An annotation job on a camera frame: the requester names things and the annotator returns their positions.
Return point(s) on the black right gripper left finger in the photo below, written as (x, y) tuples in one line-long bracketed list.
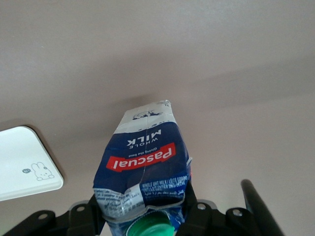
[(81, 221)]

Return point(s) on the blue milk carton green cap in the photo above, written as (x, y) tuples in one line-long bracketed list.
[(147, 167)]

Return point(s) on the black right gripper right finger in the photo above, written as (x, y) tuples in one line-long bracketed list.
[(209, 221)]

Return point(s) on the cream rabbit print tray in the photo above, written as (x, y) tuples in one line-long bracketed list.
[(22, 159)]

